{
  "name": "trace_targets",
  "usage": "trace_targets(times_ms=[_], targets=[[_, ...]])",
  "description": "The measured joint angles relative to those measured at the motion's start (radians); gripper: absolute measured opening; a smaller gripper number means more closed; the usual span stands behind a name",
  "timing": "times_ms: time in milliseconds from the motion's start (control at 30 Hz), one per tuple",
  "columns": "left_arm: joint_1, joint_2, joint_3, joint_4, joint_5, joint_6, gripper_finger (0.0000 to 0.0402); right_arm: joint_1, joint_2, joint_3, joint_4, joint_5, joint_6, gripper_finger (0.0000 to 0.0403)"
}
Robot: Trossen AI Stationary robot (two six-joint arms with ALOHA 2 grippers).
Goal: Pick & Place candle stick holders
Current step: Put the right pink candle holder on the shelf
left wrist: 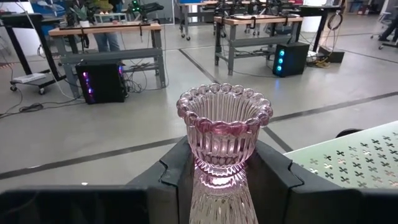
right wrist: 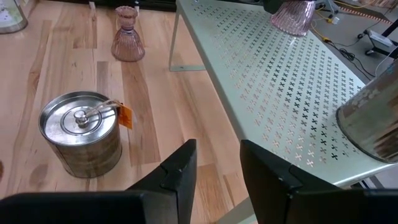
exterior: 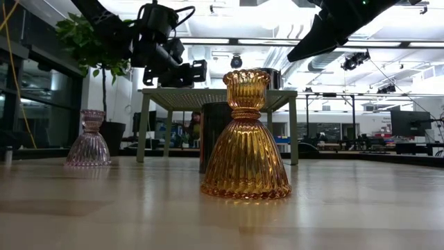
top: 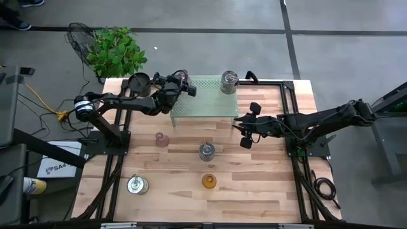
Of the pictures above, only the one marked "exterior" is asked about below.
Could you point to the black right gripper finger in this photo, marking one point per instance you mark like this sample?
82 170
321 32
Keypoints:
317 38

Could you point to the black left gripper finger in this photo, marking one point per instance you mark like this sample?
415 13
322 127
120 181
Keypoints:
199 64
148 78

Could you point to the dark ribbed cylinder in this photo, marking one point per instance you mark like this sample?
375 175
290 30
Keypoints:
213 139

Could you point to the pink ribbed glass candle holder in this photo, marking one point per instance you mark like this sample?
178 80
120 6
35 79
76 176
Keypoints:
88 146

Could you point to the amber ribbed glass candle holder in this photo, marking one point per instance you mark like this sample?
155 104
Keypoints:
246 156

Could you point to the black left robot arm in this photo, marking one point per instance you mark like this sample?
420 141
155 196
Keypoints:
104 24

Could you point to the green metal mesh shelf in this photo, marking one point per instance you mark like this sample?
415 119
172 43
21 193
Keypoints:
194 97

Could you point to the black ceiling spotlight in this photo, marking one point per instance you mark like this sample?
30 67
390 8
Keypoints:
386 89
354 62

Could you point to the black computer monitor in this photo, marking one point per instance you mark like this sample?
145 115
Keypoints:
152 121
411 123

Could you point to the person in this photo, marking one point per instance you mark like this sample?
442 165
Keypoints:
195 130

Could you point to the black plant pot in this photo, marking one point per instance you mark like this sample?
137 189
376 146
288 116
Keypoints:
112 139

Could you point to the green leafy plant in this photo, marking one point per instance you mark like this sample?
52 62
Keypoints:
79 38

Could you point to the black desk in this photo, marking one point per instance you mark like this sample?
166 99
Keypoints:
412 148

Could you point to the silver ventilation duct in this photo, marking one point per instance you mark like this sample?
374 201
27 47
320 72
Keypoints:
322 60

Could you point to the black dome camera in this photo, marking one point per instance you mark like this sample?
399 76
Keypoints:
236 62

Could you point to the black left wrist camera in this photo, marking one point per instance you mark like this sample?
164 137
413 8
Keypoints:
156 19

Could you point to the black metal frame stand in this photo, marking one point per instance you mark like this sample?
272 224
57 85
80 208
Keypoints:
329 94

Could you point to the black aluminium table frame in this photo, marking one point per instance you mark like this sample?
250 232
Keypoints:
381 159

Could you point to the silver metal post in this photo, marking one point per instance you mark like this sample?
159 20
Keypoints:
8 156

